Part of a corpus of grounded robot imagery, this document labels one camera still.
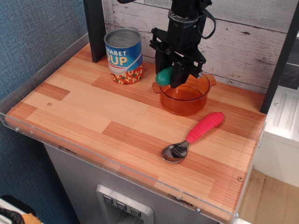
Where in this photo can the orange plush item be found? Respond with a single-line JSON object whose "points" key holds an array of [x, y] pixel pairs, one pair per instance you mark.
{"points": [[31, 219]]}

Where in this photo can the green toy pickle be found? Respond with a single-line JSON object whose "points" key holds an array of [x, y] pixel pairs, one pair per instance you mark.
{"points": [[163, 78]]}

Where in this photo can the dark grey right post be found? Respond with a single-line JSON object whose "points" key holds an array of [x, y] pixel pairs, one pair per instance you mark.
{"points": [[282, 60]]}

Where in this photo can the grey toy fridge cabinet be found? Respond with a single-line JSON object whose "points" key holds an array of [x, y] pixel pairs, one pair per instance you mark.
{"points": [[80, 178]]}

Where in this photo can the clear acrylic table guard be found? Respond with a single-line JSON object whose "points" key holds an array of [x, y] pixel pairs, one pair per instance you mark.
{"points": [[77, 106]]}

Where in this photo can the alphabet soup toy can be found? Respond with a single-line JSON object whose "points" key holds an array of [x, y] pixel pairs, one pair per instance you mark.
{"points": [[124, 55]]}

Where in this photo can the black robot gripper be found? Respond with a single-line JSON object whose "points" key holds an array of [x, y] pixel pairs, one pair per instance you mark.
{"points": [[178, 47]]}

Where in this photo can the dark grey post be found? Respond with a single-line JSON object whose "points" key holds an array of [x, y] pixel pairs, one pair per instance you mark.
{"points": [[96, 28], [282, 60]]}

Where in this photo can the silver dispenser button panel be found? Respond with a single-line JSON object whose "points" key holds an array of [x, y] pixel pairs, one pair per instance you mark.
{"points": [[118, 208]]}

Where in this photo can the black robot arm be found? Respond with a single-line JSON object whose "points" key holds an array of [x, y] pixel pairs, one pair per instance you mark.
{"points": [[191, 8]]}

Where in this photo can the orange transparent plastic pot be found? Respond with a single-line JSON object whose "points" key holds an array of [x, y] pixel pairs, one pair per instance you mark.
{"points": [[187, 98]]}

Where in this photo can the dark grey left post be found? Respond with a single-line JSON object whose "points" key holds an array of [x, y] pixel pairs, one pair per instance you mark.
{"points": [[96, 28]]}

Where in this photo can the pink handled metal spoon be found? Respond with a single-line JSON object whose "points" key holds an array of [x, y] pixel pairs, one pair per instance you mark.
{"points": [[177, 152]]}

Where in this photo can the white toy sink unit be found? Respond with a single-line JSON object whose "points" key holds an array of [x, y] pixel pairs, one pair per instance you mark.
{"points": [[277, 154]]}

